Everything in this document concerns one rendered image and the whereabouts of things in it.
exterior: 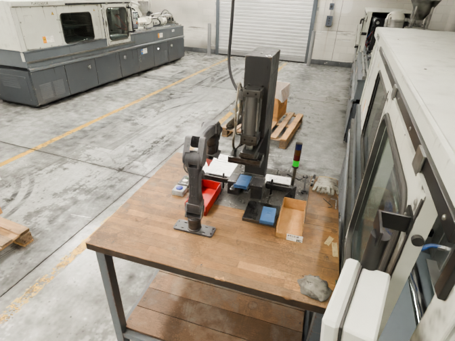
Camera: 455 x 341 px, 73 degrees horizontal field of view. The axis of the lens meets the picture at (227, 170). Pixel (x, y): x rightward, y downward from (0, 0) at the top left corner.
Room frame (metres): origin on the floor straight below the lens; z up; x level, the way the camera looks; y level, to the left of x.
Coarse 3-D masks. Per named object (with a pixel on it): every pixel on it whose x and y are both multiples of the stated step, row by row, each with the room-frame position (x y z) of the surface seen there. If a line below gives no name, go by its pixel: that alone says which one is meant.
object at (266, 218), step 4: (264, 208) 1.31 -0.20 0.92; (268, 208) 1.32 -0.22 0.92; (272, 208) 1.32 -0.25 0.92; (264, 212) 1.28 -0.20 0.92; (272, 212) 1.28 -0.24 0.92; (264, 216) 1.25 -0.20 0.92; (268, 216) 1.25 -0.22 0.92; (272, 216) 1.25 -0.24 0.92; (260, 220) 1.19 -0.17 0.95; (264, 220) 1.22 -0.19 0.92; (268, 220) 1.22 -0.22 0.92; (272, 220) 1.22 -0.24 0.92; (268, 224) 1.19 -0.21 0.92; (272, 224) 1.18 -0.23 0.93
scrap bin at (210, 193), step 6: (204, 180) 1.52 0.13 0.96; (204, 186) 1.52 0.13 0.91; (210, 186) 1.51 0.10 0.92; (216, 186) 1.50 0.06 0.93; (204, 192) 1.47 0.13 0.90; (210, 192) 1.47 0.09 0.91; (216, 192) 1.41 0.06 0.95; (204, 198) 1.41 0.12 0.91; (210, 198) 1.41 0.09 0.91; (216, 198) 1.42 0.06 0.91; (204, 204) 1.35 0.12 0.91; (210, 204) 1.32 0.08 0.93; (204, 210) 1.30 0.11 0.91
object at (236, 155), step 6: (246, 144) 1.48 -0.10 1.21; (258, 144) 1.56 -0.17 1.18; (234, 150) 1.55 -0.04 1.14; (240, 150) 1.47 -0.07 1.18; (246, 150) 1.48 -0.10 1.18; (252, 150) 1.48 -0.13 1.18; (228, 156) 1.48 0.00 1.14; (234, 156) 1.48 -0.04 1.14; (240, 156) 1.45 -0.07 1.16; (246, 156) 1.44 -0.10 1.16; (252, 156) 1.43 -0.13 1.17; (258, 156) 1.49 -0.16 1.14; (234, 162) 1.47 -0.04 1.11; (240, 162) 1.46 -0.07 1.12; (246, 162) 1.45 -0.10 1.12; (252, 162) 1.44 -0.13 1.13; (258, 162) 1.43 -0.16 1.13
